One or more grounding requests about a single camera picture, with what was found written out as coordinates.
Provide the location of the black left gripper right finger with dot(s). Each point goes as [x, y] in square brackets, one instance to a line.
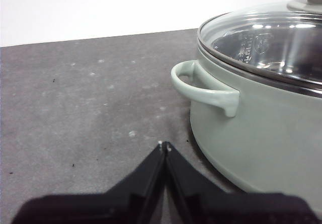
[226, 207]

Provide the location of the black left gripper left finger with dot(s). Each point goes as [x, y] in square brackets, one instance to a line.
[113, 206]

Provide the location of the glass lid with green knob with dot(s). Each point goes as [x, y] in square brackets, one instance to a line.
[264, 45]

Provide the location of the pale green electric steamer pot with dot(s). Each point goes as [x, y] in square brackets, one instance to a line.
[251, 133]

